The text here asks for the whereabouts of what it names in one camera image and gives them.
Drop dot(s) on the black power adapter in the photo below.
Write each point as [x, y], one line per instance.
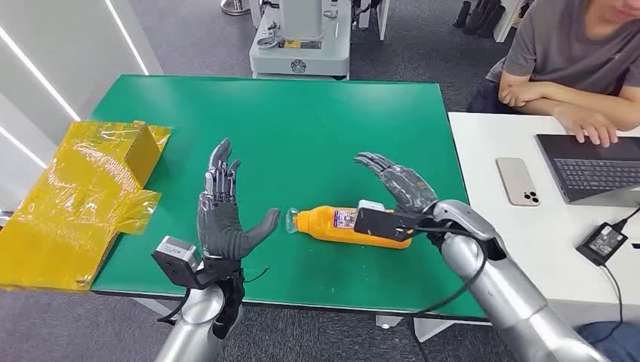
[601, 244]

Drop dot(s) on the white machine base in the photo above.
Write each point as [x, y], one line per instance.
[300, 60]

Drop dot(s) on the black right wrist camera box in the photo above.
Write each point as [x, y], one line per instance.
[380, 224]

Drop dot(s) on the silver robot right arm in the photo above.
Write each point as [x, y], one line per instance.
[505, 295]

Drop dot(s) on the orange detergent bottle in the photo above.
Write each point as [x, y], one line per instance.
[322, 225]

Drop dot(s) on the beige smartphone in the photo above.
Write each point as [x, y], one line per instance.
[517, 181]

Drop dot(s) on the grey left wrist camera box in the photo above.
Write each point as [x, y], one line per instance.
[172, 260]

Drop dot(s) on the person's left hand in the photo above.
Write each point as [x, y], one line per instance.
[515, 94]

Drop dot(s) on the dark grey laptop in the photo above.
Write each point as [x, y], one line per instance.
[590, 170]

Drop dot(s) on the white wall light strip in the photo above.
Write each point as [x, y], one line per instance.
[40, 75]
[22, 147]
[127, 37]

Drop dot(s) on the white table frame bracket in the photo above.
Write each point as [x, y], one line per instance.
[440, 327]

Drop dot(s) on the white cabinet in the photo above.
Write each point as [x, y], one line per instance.
[510, 20]

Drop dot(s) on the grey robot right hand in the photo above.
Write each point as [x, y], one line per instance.
[407, 187]

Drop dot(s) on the black stand legs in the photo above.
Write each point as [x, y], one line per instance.
[482, 17]

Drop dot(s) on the yellow film-wrapped cardboard box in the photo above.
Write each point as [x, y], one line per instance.
[75, 200]

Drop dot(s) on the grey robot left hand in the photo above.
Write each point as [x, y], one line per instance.
[220, 230]

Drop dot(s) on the person's right hand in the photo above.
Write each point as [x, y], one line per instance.
[592, 127]

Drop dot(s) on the white table leg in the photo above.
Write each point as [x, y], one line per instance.
[382, 17]

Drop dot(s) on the chrome stand base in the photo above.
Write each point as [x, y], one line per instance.
[235, 6]

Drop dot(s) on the person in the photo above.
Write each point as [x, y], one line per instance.
[560, 45]

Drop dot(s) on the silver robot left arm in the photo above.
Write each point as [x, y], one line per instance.
[200, 325]

